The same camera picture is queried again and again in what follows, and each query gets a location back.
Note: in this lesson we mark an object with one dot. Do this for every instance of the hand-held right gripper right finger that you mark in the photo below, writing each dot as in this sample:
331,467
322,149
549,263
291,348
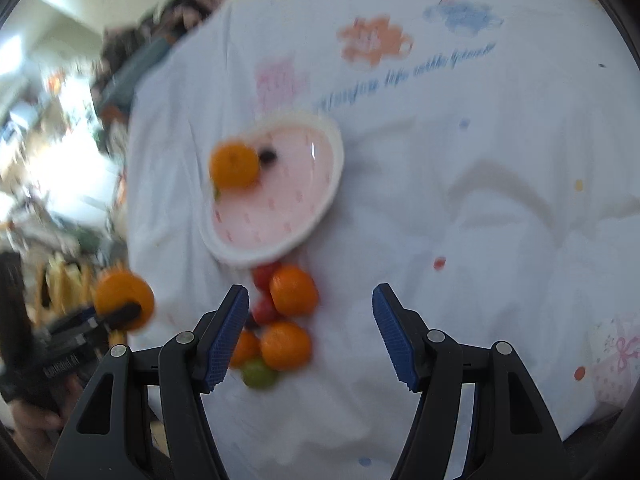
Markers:
395,340

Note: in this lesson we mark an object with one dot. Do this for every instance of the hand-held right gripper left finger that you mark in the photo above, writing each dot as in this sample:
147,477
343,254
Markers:
227,340

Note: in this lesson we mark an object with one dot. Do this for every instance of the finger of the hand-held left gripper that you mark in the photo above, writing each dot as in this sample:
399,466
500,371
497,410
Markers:
122,312

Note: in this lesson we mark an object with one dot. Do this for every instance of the small mandarin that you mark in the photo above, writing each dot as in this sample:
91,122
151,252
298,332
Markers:
286,346
247,349
294,292

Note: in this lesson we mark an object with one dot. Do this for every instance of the large orange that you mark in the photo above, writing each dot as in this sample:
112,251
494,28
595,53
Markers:
120,287
232,165

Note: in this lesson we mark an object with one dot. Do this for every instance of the small green fruit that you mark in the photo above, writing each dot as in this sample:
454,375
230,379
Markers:
258,375

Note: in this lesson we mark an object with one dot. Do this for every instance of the red cherry tomato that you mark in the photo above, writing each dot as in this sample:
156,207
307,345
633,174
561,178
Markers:
264,310
262,276

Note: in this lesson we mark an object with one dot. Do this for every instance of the white plate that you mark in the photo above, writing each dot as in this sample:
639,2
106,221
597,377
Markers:
280,195

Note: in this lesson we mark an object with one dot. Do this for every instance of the dark grape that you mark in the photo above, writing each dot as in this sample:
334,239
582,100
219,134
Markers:
268,156

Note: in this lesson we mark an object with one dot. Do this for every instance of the person's left hand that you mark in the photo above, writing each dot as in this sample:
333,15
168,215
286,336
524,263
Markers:
37,427

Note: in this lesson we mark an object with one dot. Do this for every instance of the yellow chair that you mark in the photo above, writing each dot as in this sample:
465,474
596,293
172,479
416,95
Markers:
65,285

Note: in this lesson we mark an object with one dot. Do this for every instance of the white printed blanket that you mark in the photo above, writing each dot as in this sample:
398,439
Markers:
450,210

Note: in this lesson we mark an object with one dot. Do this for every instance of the pile of dark clothes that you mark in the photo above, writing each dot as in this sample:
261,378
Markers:
140,55

